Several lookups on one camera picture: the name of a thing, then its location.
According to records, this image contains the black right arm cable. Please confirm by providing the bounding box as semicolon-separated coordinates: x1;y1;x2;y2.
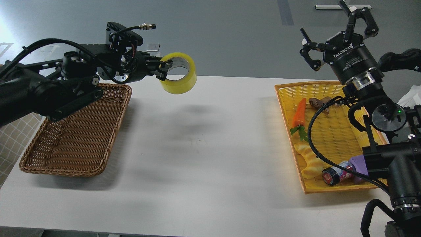
308;96;390;193

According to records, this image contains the black shoe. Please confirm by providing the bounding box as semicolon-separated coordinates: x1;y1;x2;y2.
378;48;421;72

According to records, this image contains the yellow tape roll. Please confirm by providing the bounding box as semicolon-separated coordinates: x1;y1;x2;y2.
160;52;197;94

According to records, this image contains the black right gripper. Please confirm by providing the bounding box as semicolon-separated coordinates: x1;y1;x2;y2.
299;0;385;85

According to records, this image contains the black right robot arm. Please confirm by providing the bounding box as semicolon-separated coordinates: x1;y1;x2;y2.
300;0;421;237

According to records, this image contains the brown toy animal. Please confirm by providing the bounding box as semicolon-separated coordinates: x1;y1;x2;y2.
308;96;340;115

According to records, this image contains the yellow plastic basket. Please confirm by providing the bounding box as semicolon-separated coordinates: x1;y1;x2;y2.
275;81;376;194

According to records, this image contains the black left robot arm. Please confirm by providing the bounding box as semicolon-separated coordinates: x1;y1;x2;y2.
0;22;174;126

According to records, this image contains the orange toy carrot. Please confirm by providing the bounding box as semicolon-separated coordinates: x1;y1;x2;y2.
289;98;308;142

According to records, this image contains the purple foam block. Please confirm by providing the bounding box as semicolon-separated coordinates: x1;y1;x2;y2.
349;155;368;185

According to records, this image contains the yellow toy croissant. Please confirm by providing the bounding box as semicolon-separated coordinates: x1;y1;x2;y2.
294;142;324;179

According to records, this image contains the white metal stand base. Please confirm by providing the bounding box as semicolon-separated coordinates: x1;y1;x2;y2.
314;0;372;10

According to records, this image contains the beige checkered cloth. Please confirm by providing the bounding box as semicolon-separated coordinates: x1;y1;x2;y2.
0;113;43;187

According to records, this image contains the brown wicker basket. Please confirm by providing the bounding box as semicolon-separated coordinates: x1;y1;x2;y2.
19;83;132;177

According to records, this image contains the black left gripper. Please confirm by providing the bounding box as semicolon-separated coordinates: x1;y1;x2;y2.
115;53;173;84

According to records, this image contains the red and black can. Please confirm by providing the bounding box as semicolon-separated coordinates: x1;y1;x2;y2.
322;161;356;186

